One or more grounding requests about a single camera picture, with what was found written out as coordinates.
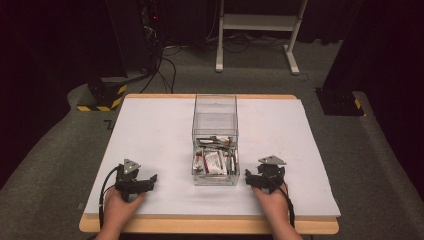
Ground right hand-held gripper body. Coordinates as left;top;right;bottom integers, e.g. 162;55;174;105
255;155;288;195

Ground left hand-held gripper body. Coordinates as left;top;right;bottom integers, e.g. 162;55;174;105
114;158;150;203

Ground clear acrylic drawer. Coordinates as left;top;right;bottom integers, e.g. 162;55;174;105
191;134;241;187

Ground person's right hand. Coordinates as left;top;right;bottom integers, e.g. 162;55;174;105
251;184;290;228

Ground person's left hand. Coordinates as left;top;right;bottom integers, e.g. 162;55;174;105
102;187;148;232

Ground pile of silver red packets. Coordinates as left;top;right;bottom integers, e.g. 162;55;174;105
193;135;239;176

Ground white table mat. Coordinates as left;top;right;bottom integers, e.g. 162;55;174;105
83;97;342;219

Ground wooden table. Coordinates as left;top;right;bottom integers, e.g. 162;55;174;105
78;93;340;236

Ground clear acrylic drawer casing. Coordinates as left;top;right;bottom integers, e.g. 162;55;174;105
191;93;240;138

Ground black yellow striped stand base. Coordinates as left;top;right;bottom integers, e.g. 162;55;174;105
76;76;129;113

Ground dark equipment rack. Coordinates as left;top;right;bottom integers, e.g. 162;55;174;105
105;0;165;75

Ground white metal stand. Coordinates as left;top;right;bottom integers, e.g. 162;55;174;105
215;0;310;76

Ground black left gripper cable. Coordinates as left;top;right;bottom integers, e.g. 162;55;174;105
98;164;125;231

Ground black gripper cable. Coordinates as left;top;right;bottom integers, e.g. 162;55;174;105
263;170;296;230
98;164;125;231

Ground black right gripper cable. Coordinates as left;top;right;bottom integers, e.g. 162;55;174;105
263;170;296;230

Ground black floor cables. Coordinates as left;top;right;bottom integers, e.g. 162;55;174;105
139;46;178;95

